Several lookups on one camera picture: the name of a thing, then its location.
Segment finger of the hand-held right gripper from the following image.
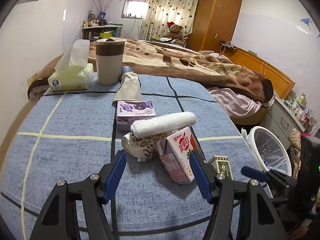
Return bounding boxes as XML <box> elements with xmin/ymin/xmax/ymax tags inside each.
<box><xmin>266</xmin><ymin>169</ymin><xmax>293</xmax><ymax>189</ymax></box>
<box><xmin>241</xmin><ymin>166</ymin><xmax>271</xmax><ymax>183</ymax></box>

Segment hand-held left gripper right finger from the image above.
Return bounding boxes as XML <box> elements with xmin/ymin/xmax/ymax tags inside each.
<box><xmin>189</xmin><ymin>151</ymin><xmax>288</xmax><ymax>240</ymax></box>

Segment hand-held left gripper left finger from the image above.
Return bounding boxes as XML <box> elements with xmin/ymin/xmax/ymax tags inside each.
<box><xmin>29</xmin><ymin>150</ymin><xmax>127</xmax><ymax>240</ymax></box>

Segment green white small box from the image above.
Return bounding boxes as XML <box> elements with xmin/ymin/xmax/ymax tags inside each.
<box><xmin>207</xmin><ymin>155</ymin><xmax>234</xmax><ymax>180</ymax></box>

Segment pink juice carton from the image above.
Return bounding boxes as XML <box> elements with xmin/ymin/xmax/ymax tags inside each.
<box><xmin>156</xmin><ymin>127</ymin><xmax>204</xmax><ymax>183</ymax></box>

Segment patterned paper bag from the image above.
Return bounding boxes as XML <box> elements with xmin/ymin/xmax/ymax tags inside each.
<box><xmin>122</xmin><ymin>131</ymin><xmax>173</xmax><ymax>162</ymax></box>

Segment white round waste bin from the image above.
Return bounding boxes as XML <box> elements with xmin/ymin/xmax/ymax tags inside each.
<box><xmin>241</xmin><ymin>126</ymin><xmax>293</xmax><ymax>178</ymax></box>

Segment purple milk carton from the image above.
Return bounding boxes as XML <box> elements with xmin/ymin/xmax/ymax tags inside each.
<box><xmin>116</xmin><ymin>101</ymin><xmax>157</xmax><ymax>132</ymax></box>

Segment white foam roll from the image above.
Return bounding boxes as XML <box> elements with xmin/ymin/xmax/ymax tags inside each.
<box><xmin>130</xmin><ymin>112</ymin><xmax>197</xmax><ymax>139</ymax></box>

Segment beige paper bag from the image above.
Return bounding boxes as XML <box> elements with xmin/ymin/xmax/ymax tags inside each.
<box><xmin>112</xmin><ymin>72</ymin><xmax>142</xmax><ymax>104</ymax></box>

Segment floral quilted jacket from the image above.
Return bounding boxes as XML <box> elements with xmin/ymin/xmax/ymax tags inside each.
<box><xmin>287</xmin><ymin>127</ymin><xmax>304</xmax><ymax>178</ymax></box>

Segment blue checked tablecloth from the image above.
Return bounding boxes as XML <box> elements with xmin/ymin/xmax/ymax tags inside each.
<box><xmin>0</xmin><ymin>72</ymin><xmax>273</xmax><ymax>240</ymax></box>

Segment yellow bed base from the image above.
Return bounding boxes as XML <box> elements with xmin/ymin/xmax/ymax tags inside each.
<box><xmin>232</xmin><ymin>104</ymin><xmax>270</xmax><ymax>126</ymax></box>

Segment grey drawer cabinet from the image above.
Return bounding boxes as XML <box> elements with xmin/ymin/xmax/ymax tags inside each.
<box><xmin>260</xmin><ymin>96</ymin><xmax>307</xmax><ymax>141</ymax></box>

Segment row of boxes and bottles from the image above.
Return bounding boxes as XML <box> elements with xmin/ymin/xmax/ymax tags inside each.
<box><xmin>282</xmin><ymin>94</ymin><xmax>316</xmax><ymax>128</ymax></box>

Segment pink bedsheet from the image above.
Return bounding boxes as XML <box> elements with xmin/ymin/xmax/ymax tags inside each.
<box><xmin>210</xmin><ymin>87</ymin><xmax>266</xmax><ymax>119</ymax></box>

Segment wooden headboard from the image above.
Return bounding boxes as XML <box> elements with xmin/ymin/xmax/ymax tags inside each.
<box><xmin>229</xmin><ymin>47</ymin><xmax>296</xmax><ymax>100</ymax></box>

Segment yellow tissue pack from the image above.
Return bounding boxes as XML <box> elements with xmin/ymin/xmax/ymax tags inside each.
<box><xmin>47</xmin><ymin>40</ymin><xmax>94</xmax><ymax>92</ymax></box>

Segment beige tumbler brown band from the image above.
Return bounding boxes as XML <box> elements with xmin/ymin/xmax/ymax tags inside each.
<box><xmin>96</xmin><ymin>37</ymin><xmax>126</xmax><ymax>85</ymax></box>

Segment brown printed blanket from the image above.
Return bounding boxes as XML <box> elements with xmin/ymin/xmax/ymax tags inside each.
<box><xmin>27</xmin><ymin>39</ymin><xmax>274</xmax><ymax>103</ymax></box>

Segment white power strip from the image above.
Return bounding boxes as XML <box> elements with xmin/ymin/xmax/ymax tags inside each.
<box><xmin>220</xmin><ymin>41</ymin><xmax>237</xmax><ymax>51</ymax></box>

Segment cluttered desk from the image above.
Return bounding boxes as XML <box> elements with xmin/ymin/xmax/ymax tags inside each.
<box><xmin>82</xmin><ymin>24</ymin><xmax>123</xmax><ymax>41</ymax></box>

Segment brown teddy bear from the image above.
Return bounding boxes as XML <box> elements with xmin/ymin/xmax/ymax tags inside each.
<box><xmin>166</xmin><ymin>22</ymin><xmax>186</xmax><ymax>43</ymax></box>

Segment wooden wardrobe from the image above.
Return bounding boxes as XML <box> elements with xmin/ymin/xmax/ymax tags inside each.
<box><xmin>186</xmin><ymin>0</ymin><xmax>243</xmax><ymax>52</ymax></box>

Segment flower branches in vase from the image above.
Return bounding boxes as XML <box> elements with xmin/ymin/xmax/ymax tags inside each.
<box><xmin>91</xmin><ymin>0</ymin><xmax>117</xmax><ymax>21</ymax></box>

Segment small window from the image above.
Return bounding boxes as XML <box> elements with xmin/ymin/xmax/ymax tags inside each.
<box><xmin>122</xmin><ymin>0</ymin><xmax>148</xmax><ymax>19</ymax></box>

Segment heart print curtain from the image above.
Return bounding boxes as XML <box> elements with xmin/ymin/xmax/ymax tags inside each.
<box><xmin>139</xmin><ymin>0</ymin><xmax>201</xmax><ymax>41</ymax></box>

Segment beige wall socket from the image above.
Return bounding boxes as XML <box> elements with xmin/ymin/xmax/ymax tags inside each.
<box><xmin>27</xmin><ymin>72</ymin><xmax>38</xmax><ymax>87</ymax></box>

